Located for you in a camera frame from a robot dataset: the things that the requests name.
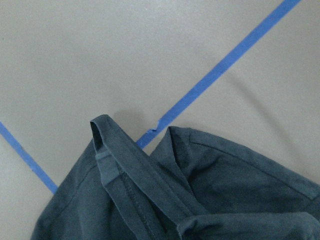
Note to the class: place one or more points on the black graphic t-shirt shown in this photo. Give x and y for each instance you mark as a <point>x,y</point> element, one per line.
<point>193,186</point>

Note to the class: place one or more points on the blue tape line lengthwise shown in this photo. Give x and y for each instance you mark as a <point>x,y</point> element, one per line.
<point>218,70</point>

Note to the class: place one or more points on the brown paper table cover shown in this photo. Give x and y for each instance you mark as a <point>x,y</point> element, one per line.
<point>65,62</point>

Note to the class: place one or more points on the blue tape line crosswise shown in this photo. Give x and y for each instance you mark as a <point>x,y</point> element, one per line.
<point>27,158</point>

